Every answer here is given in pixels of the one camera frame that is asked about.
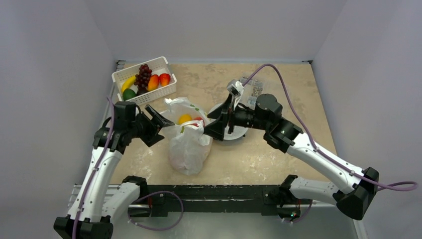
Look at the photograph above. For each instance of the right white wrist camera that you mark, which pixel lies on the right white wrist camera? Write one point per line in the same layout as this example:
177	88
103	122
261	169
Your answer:
236	89

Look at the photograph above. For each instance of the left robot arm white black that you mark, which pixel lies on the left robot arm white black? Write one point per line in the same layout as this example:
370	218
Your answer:
91	216

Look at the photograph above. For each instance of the fake red peach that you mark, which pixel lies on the fake red peach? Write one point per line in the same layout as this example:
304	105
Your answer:
164	79

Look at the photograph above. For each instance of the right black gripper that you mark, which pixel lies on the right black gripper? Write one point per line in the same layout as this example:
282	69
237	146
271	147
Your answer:
227	116

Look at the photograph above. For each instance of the fake green avocado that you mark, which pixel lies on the fake green avocado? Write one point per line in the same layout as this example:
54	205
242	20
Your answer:
128	94

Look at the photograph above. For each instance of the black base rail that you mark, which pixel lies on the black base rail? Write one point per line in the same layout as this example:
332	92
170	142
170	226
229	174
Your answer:
267	200

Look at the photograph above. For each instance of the fake yellow banana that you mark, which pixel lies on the fake yellow banana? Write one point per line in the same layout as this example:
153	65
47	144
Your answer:
128	83

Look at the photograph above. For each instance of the fake orange mango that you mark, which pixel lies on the fake orange mango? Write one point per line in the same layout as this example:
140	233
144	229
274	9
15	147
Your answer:
153	83

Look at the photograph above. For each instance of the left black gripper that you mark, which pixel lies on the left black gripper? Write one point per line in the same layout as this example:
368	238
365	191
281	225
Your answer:
153	136

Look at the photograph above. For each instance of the white filament spool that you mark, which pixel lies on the white filament spool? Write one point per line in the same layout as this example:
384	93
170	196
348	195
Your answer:
238	132

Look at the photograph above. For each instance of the white plastic basket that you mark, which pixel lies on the white plastic basket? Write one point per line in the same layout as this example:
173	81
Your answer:
158	66

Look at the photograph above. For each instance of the fake purple grapes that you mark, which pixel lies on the fake purple grapes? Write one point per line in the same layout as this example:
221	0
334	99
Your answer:
143	77

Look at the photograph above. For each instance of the white plastic bag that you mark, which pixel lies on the white plastic bag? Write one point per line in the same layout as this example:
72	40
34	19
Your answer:
188	145

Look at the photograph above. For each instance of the fake red fruit in bag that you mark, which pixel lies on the fake red fruit in bag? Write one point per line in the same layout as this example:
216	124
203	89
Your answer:
197	120

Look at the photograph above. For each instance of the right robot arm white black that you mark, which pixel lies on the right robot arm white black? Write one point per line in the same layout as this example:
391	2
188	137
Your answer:
351	189

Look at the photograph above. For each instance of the clear plastic screw box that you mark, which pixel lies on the clear plastic screw box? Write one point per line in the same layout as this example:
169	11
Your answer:
263	83

